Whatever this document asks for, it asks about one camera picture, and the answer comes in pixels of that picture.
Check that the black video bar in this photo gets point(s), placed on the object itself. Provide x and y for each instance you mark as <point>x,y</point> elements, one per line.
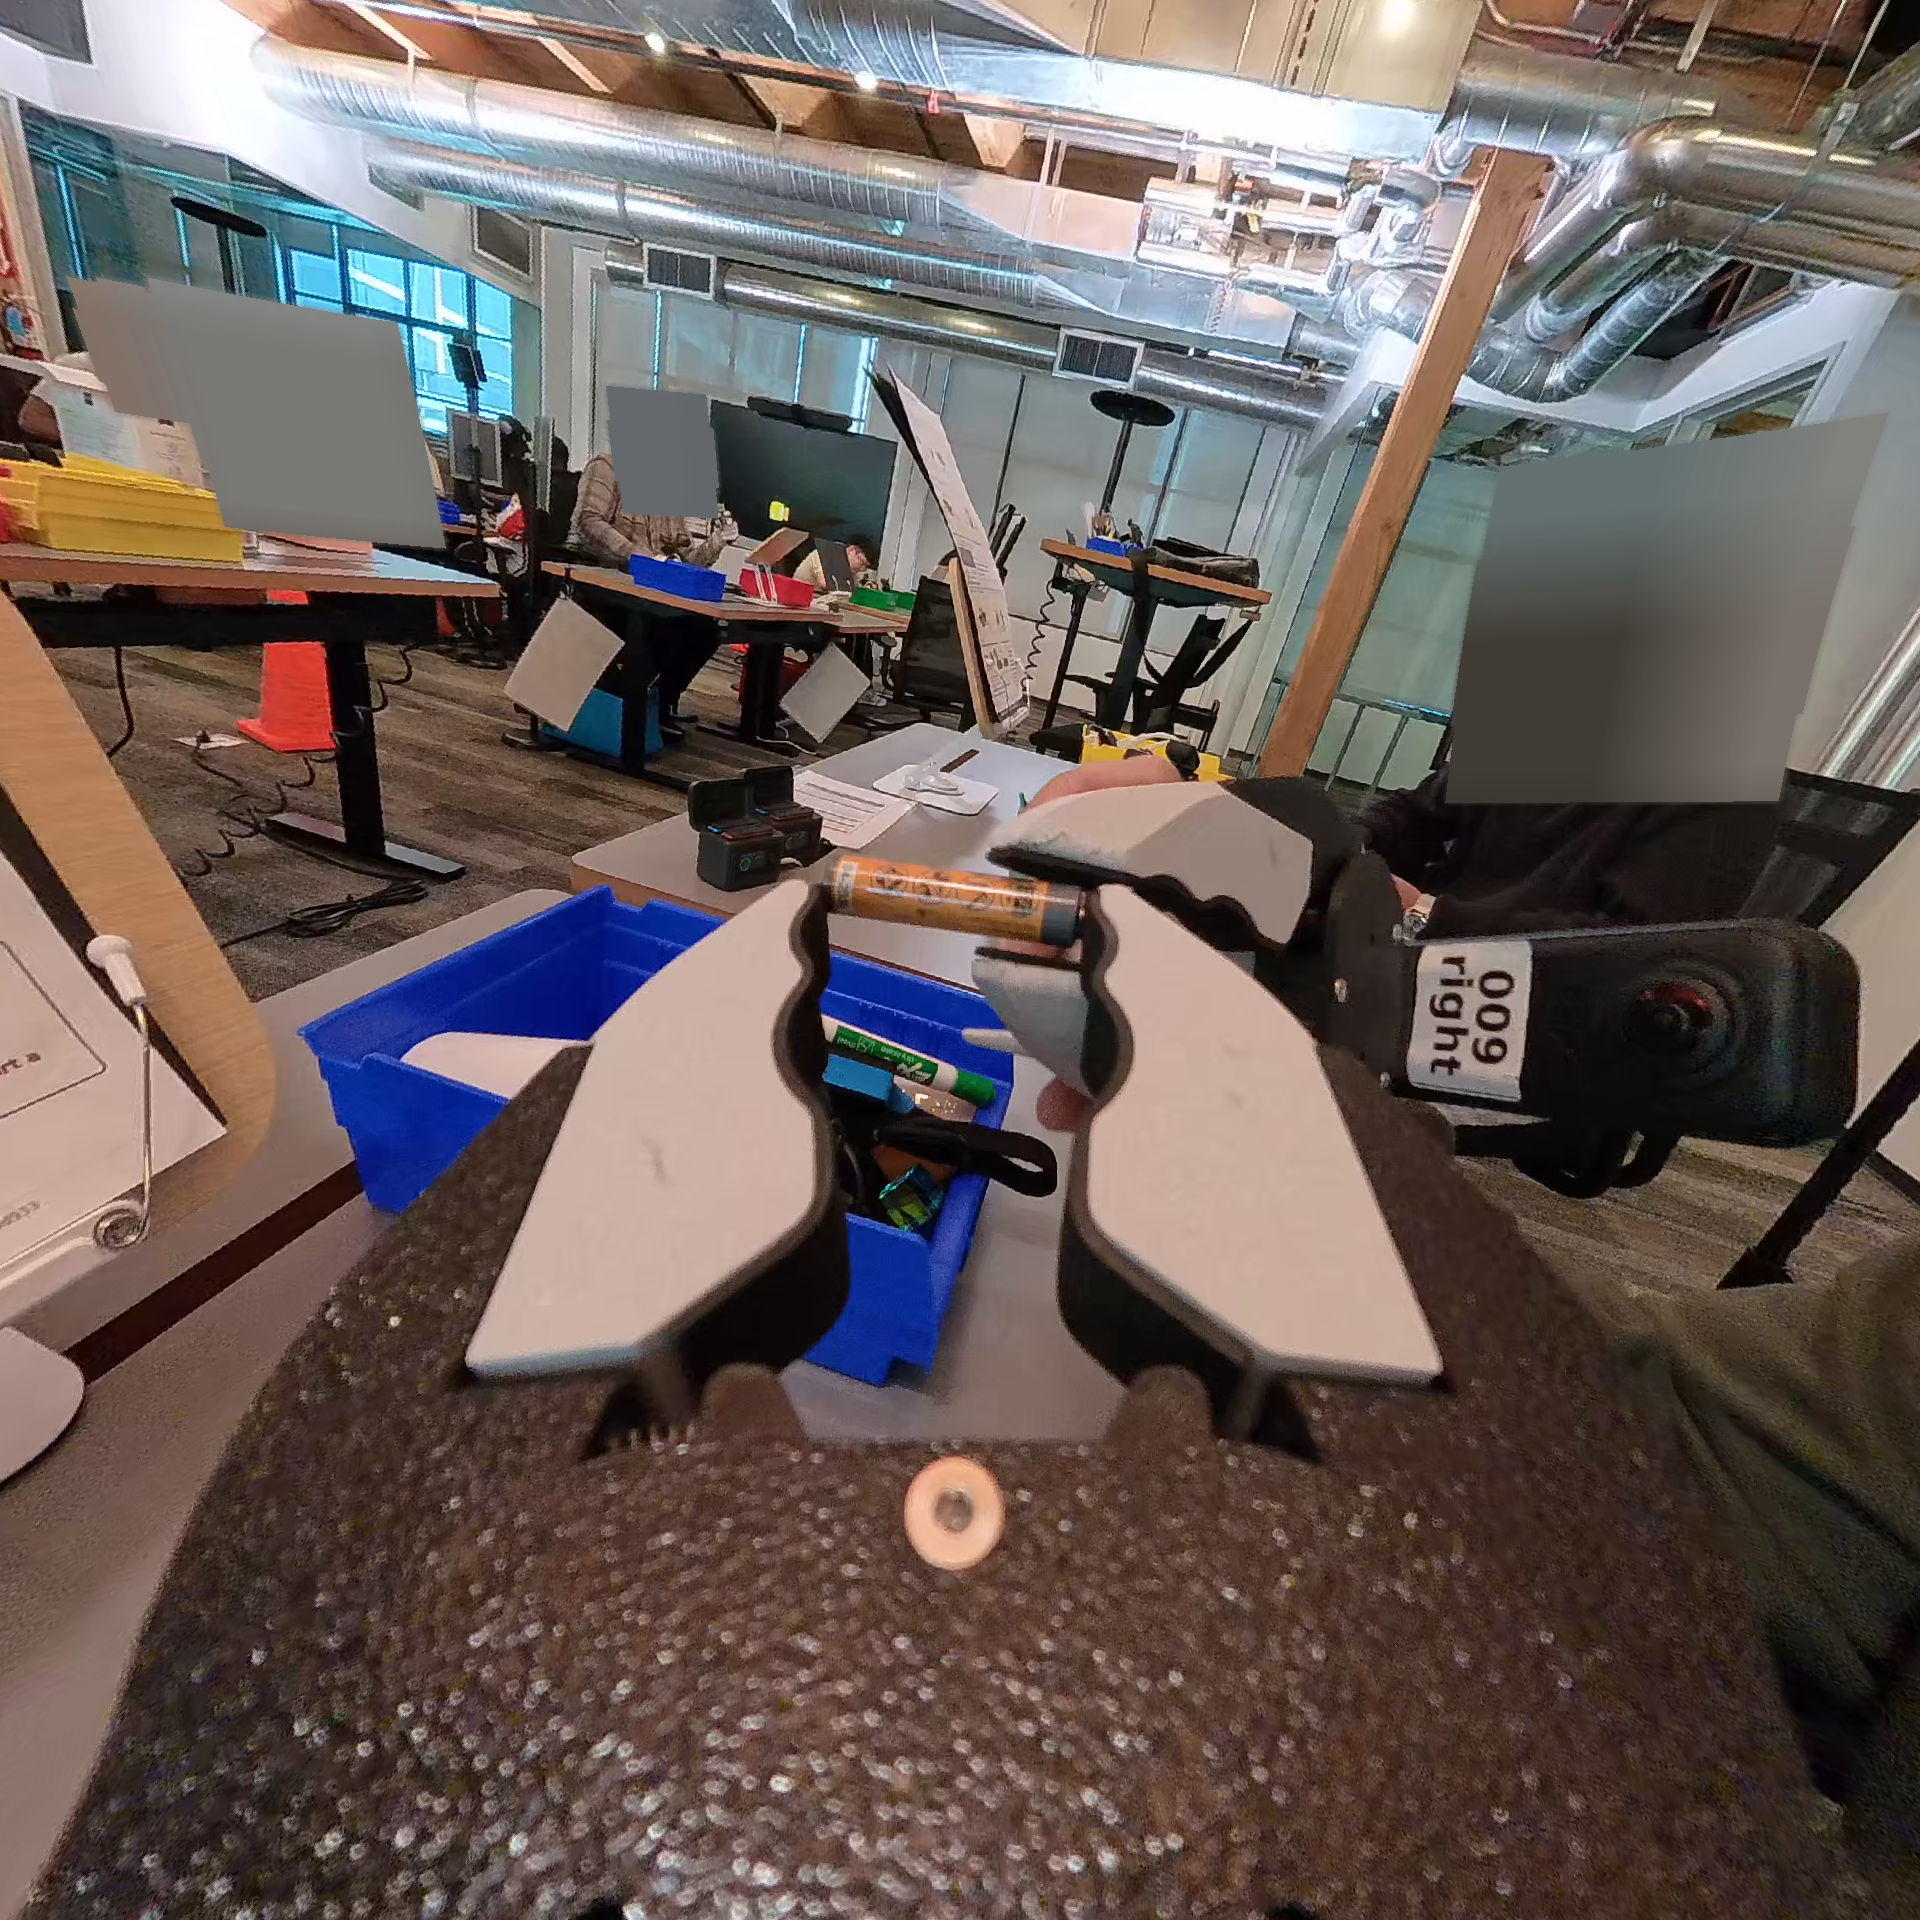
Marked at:
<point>803,412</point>

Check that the document stand with sheet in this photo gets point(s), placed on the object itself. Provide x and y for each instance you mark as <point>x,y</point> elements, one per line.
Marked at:
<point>961,523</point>

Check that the small blue bin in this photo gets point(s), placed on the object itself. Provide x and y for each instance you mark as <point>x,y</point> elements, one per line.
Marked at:
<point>674,574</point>

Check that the paper sheet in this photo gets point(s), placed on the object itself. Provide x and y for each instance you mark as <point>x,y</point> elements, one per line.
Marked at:
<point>854,809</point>

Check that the small blue block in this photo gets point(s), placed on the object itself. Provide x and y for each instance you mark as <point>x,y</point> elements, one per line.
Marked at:
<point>857,1083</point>

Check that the wooden top work desk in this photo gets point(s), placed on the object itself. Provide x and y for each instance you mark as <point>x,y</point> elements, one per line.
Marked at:
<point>660,599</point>

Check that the blue plastic bin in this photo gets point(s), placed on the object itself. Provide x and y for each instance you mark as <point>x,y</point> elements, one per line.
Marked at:
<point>494,1110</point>

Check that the person's right hand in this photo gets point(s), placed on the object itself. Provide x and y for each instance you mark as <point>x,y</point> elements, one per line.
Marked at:
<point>1101,780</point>

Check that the black office chair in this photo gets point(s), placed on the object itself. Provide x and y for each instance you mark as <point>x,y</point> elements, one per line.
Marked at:
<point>931,644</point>

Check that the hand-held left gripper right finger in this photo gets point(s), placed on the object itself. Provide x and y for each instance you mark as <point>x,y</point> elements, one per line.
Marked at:
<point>1244,1185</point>

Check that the orange traffic cone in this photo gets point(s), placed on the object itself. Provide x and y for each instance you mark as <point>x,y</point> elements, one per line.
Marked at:
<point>293,691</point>

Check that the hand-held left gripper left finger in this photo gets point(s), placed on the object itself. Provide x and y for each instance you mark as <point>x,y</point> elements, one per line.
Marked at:
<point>674,1185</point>

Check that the black monitor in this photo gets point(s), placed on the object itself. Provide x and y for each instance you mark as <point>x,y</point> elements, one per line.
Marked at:
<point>795,474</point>

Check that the stack of yellow trays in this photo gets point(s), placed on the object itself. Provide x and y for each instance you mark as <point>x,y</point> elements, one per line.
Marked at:
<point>120,516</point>

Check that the white stand base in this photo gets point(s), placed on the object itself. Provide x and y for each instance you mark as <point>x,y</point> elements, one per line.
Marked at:
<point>29,1401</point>

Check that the wooden post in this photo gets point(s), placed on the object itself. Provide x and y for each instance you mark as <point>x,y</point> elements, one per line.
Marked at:
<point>1395,480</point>

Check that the blue box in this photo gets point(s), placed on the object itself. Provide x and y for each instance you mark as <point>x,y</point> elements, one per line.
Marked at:
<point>600,722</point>

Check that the instruction sheet on stand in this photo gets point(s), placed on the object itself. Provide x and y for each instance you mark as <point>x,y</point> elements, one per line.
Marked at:
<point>134,840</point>

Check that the black camera charging case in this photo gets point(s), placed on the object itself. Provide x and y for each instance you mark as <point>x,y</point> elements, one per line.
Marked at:
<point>749,855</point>

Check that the green marker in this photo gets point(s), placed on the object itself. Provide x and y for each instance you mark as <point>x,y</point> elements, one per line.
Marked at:
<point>931,1073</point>

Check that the red bin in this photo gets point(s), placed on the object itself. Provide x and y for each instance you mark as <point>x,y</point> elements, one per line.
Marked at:
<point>777,587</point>

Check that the black floor lamp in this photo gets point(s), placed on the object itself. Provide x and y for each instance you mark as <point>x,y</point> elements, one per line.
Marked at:
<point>1132,406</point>
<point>218,222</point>

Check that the orange black battery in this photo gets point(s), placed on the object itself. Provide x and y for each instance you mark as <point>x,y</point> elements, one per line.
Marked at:
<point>944,903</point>

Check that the grey hanging panel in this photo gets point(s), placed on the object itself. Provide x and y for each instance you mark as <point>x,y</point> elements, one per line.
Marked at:
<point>562,663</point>
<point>827,696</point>

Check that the shiny teal cube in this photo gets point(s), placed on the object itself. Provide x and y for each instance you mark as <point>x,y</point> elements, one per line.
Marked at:
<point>913,1201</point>

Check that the small green bin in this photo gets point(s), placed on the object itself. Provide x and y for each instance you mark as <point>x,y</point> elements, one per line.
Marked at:
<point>882,599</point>

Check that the wooden top standing desk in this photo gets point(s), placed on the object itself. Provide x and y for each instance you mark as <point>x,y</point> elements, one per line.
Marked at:
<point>299,579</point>

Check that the silver ventilation ducts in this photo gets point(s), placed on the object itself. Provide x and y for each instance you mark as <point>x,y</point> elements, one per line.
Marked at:
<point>674,135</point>

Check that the black pole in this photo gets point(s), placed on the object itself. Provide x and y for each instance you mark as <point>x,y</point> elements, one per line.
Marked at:
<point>1821,1162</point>

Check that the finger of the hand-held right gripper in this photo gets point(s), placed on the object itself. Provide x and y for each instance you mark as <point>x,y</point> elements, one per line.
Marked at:
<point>1035,1004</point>
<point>1185,848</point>

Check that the black frame standing desk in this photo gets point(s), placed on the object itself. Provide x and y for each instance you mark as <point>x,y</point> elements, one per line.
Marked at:
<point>1154,579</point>

